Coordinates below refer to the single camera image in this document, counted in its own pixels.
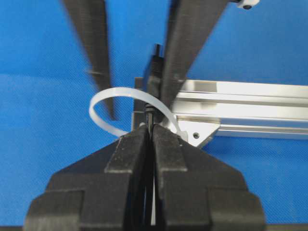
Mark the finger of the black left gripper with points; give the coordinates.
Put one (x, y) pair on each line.
(89, 18)

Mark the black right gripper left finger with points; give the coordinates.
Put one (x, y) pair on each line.
(102, 192)

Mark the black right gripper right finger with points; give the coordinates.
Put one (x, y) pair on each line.
(197, 192)

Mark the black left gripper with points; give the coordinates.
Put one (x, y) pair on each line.
(189, 25)

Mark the white zip tie loop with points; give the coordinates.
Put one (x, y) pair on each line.
(129, 94)

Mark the aluminium extrusion frame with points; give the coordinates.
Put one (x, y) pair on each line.
(205, 109)

